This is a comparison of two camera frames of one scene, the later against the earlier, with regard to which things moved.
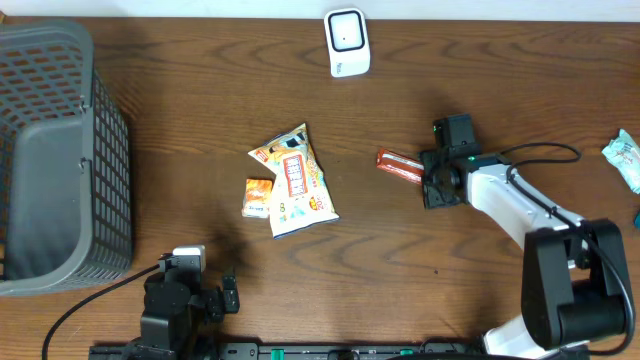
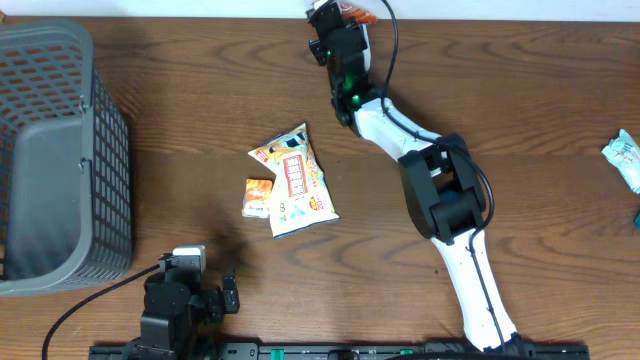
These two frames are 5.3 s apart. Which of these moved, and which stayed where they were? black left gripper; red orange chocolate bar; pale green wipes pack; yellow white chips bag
Moved: red orange chocolate bar
Stayed: pale green wipes pack; yellow white chips bag; black left gripper
